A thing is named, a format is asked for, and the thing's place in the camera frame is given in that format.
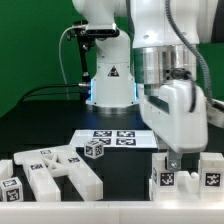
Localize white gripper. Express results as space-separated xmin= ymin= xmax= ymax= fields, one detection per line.
xmin=138 ymin=80 xmax=208 ymax=172

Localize white chair seat part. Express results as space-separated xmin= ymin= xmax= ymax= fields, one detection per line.
xmin=148 ymin=169 xmax=224 ymax=202

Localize white tagged cube nut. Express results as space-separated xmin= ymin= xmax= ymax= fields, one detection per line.
xmin=84 ymin=140 xmax=104 ymax=159

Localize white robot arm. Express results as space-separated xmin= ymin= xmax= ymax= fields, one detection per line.
xmin=72 ymin=0 xmax=223 ymax=172

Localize white marker sheet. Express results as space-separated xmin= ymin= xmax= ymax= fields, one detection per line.
xmin=70 ymin=130 xmax=157 ymax=149

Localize white tagged cube left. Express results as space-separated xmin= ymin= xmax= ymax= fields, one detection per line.
xmin=0 ymin=177 xmax=23 ymax=202

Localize white chair back frame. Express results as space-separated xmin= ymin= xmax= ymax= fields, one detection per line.
xmin=14 ymin=145 xmax=103 ymax=202

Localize grey camera cable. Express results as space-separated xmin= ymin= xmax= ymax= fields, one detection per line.
xmin=58 ymin=25 xmax=81 ymax=101

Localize black camera stand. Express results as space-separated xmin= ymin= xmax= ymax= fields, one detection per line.
xmin=66 ymin=20 xmax=98 ymax=101

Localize black camera on stand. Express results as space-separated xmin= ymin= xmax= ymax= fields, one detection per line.
xmin=85 ymin=23 xmax=119 ymax=38

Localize black cables on table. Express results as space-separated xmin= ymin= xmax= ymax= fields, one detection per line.
xmin=20 ymin=83 xmax=92 ymax=103

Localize white front rail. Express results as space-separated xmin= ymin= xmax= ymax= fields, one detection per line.
xmin=0 ymin=201 xmax=224 ymax=224

